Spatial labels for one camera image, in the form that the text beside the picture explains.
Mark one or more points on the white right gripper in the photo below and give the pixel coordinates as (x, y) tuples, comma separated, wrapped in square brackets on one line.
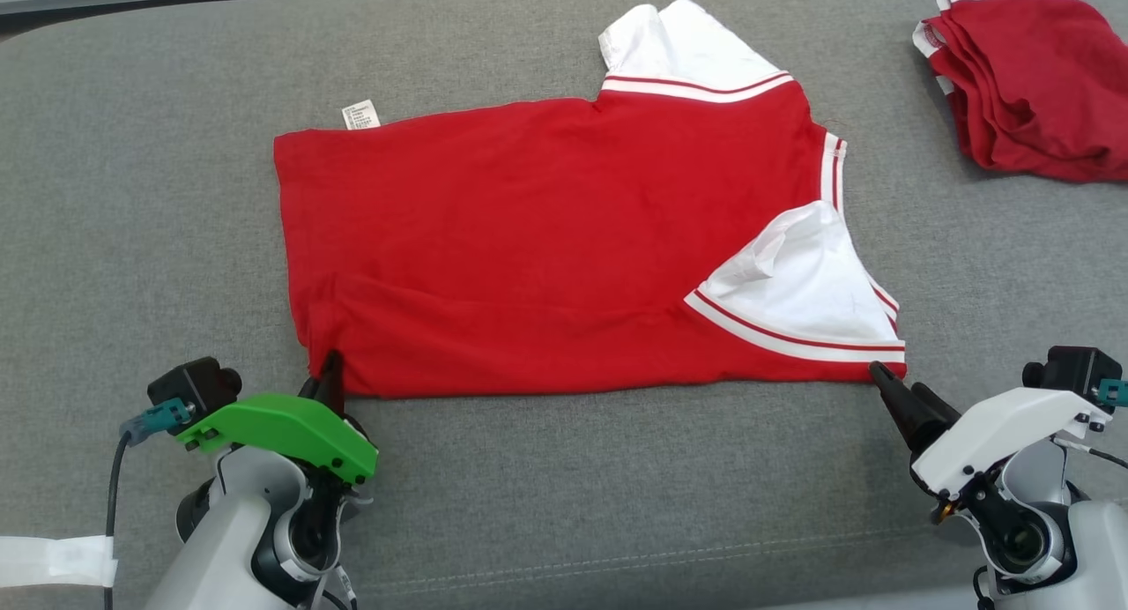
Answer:
[(1005, 434)]

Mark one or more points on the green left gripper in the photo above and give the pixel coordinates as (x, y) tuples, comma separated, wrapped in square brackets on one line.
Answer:
[(291, 425)]

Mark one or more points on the red white jersey shirt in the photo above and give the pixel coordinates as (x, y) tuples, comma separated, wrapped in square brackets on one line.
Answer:
[(529, 257)]

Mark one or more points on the red white shorts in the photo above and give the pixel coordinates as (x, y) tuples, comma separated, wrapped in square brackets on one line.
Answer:
[(1040, 90)]

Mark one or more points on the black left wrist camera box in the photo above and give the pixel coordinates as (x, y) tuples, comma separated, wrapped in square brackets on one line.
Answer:
[(189, 385)]

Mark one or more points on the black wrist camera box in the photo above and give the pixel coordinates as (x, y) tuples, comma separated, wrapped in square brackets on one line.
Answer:
[(189, 385), (1071, 370)]

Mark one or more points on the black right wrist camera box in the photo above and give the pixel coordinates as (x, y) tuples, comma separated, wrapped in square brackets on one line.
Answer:
[(1071, 370)]

